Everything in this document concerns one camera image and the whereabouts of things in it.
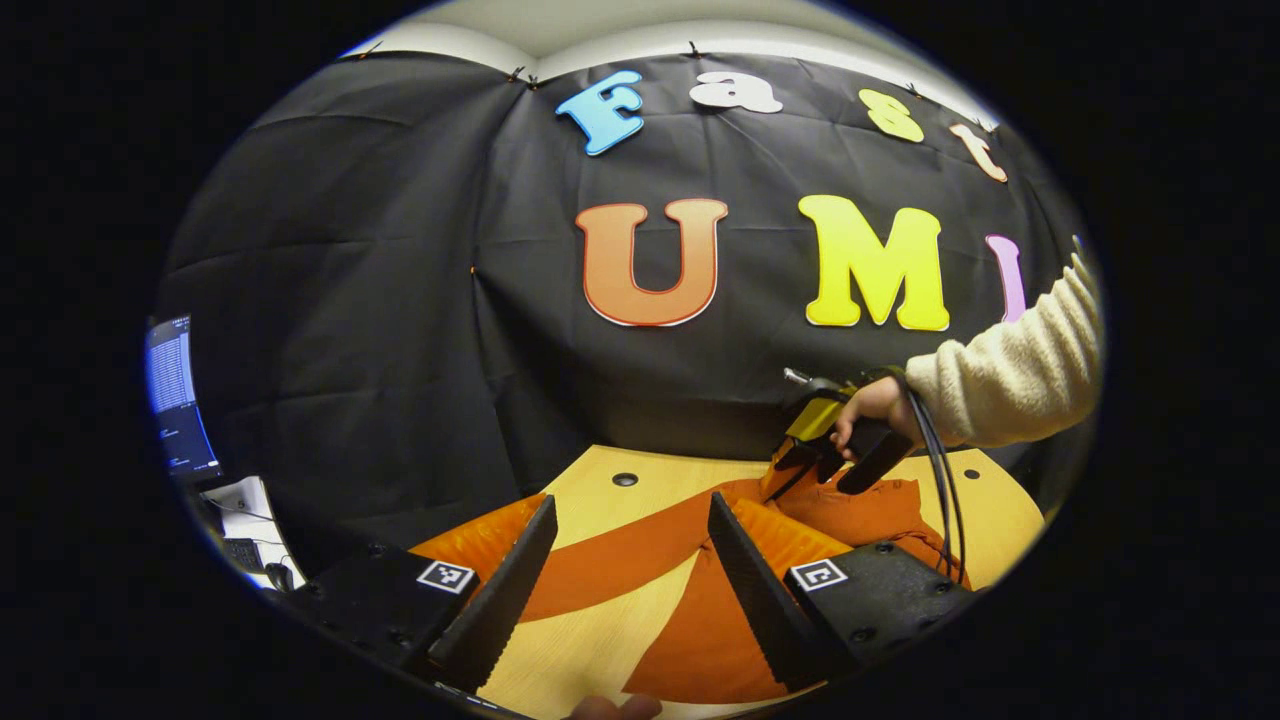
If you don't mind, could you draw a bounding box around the computer monitor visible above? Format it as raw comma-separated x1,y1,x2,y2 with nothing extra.
145,315,223,483

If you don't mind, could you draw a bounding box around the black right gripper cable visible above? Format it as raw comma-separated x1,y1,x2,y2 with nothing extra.
860,365,969,586

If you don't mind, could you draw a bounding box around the orange button-up garment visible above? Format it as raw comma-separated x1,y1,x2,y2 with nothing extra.
515,465,969,706

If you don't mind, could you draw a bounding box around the white side desk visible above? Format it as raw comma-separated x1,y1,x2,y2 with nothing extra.
198,475,301,593

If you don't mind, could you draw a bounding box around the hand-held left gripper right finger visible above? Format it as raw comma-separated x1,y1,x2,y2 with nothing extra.
707,490,977,693

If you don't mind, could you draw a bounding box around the black backdrop cloth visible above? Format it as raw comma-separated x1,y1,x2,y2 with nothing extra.
155,45,1096,561

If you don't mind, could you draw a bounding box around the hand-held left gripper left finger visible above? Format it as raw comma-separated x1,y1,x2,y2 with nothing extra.
285,494,559,694

